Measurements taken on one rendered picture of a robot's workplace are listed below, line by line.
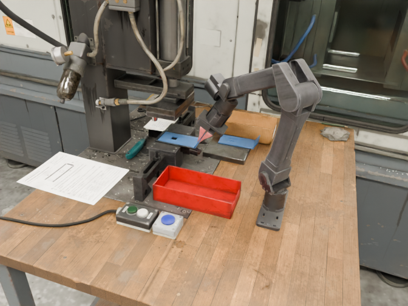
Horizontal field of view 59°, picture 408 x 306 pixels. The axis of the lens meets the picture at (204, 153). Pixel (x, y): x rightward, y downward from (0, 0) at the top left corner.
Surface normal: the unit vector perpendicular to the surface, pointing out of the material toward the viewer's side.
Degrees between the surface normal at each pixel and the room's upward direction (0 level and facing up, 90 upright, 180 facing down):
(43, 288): 0
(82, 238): 0
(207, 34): 90
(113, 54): 90
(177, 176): 90
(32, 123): 90
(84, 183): 1
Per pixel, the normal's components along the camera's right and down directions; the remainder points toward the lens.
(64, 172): 0.04, -0.85
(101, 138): -0.32, 0.48
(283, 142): -0.78, 0.31
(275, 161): -0.73, 0.13
